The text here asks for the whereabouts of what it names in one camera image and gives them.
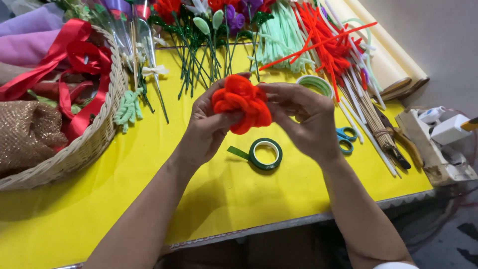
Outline bunch of green stemmed flowers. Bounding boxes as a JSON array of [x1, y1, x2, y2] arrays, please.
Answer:
[[148, 0, 275, 101]]

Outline white power strip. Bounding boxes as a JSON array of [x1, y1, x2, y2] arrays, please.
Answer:
[[395, 108, 478, 187]]

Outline red pipe cleaner rose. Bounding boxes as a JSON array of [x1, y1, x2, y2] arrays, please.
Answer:
[[211, 74, 273, 135]]

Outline pile of white pipe cleaners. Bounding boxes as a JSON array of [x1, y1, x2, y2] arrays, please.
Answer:
[[319, 0, 399, 178]]

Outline yellow handled tool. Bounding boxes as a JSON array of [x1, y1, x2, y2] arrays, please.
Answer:
[[460, 117, 478, 132]]

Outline white charger plug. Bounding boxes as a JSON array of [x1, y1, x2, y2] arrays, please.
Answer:
[[430, 114, 472, 146]]

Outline red satin ribbon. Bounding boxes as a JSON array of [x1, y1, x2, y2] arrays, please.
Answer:
[[0, 19, 113, 144]]

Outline dark green floral tape roll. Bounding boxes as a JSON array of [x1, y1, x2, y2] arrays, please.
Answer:
[[227, 138, 283, 172]]

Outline blue handled scissors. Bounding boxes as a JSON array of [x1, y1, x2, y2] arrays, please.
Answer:
[[335, 127, 359, 155]]

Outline brown handled pliers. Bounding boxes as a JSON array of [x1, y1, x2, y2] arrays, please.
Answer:
[[373, 106, 425, 170]]

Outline cream paper rolls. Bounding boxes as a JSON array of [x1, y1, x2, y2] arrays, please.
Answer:
[[328, 0, 430, 102]]

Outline light green tape roll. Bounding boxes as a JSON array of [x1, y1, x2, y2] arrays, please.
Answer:
[[296, 75, 334, 100]]

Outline person's left hand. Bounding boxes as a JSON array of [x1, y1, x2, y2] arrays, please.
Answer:
[[176, 73, 251, 167]]

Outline cellophane wrapped flowers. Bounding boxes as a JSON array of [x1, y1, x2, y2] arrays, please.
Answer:
[[88, 0, 171, 125]]

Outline bundle of bamboo sticks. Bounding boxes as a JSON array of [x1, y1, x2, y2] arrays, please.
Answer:
[[345, 69, 403, 162]]

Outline purple wrapping paper sheets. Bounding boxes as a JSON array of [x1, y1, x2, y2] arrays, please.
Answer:
[[0, 3, 66, 69]]

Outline small white glue bottle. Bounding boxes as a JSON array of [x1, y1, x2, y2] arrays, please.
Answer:
[[418, 106, 447, 125]]

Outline woven wicker basket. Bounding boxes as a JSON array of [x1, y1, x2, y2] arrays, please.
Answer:
[[0, 24, 130, 192]]

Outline light green pipe cleaner leaves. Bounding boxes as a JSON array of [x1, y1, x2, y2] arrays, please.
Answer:
[[114, 87, 145, 134]]

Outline yellow table cover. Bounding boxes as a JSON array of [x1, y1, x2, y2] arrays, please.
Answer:
[[0, 44, 436, 269]]

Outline person's right hand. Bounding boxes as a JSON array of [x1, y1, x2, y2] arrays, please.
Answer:
[[258, 82, 342, 163]]

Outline pile of red pipe cleaners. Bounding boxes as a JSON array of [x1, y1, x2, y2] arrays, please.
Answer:
[[259, 1, 378, 103]]

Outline gold mesh fabric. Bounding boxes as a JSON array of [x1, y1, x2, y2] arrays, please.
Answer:
[[0, 100, 68, 176]]

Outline pile of light green pipe cleaners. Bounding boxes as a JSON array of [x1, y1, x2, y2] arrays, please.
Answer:
[[247, 1, 315, 74]]

